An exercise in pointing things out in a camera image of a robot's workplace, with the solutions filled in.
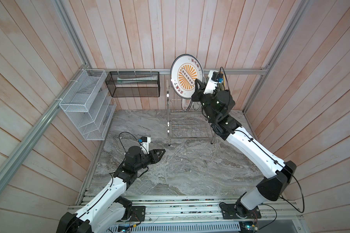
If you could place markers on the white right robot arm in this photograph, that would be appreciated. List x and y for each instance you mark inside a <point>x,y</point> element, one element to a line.
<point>278,174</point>

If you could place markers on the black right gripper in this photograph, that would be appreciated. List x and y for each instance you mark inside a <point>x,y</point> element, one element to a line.
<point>201,96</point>

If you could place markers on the white plate with flower outline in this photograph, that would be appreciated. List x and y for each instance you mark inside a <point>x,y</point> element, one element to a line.
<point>197,106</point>

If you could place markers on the stainless steel dish rack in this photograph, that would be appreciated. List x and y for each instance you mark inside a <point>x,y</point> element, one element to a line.
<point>184,125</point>

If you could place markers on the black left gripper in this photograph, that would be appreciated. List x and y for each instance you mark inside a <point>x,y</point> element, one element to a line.
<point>154,156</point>

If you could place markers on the white wire mesh shelf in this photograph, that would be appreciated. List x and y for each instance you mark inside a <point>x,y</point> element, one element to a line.
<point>88,105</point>

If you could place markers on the orange sunburst plate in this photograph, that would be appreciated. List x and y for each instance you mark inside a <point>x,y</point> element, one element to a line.
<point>184,72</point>
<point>186,104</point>

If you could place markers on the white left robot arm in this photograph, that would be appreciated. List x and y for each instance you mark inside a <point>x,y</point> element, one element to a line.
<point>108,206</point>

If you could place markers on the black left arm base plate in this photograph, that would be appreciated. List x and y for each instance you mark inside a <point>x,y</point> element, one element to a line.
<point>135,213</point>

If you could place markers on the black mesh wall basket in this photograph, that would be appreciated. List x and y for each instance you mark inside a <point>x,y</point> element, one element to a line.
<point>133,84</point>

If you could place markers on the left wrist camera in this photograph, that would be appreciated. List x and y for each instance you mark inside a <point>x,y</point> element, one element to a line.
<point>144,144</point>

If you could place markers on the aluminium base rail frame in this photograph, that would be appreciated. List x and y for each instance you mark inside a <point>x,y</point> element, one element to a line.
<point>201,214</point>

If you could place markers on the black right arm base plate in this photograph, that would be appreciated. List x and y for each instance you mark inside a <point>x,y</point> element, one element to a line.
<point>233,211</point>

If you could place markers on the cat and stars orange-rim plate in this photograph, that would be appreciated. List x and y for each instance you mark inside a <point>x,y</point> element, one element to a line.
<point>221,82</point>

